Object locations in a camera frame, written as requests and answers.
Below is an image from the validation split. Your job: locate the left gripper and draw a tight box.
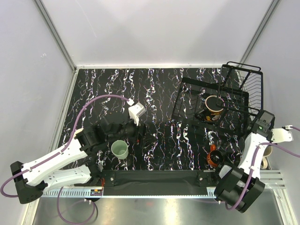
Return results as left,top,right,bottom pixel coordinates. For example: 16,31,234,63
107,115,158,148

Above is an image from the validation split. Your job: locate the beige printed mug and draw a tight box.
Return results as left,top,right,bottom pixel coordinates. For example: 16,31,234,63
260,146,273,170

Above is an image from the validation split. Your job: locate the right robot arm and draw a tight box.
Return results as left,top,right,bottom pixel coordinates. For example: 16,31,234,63
212,110,275,213

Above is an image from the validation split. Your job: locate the green cup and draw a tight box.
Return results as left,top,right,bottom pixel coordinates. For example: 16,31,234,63
111,140,128,159

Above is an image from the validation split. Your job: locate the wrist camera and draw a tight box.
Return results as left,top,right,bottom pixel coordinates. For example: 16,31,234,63
271,125,293,143
127,99,146,126

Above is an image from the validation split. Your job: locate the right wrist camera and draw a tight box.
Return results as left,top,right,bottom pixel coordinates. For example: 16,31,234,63
271,125,293,143

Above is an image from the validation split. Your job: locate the cream cup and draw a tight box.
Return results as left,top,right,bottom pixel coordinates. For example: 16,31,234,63
73,128,83,138

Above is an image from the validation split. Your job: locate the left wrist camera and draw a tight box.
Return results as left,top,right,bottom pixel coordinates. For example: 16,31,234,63
127,99,146,126

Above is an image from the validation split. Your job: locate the orange black mug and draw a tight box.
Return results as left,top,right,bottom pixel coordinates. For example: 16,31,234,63
206,144,224,168

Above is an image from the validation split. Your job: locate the black skull mug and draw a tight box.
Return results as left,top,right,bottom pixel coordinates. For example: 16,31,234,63
195,95,225,122

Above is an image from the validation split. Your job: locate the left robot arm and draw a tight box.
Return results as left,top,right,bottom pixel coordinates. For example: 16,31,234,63
10,120,148,204

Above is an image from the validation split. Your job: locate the slotted cable duct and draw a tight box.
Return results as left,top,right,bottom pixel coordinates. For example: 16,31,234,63
42,187,216,199

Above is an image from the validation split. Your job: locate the black wire dish rack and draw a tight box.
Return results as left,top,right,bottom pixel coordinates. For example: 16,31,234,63
172,61,263,137

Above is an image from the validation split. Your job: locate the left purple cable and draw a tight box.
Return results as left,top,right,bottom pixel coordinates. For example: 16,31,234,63
0,94,132,223

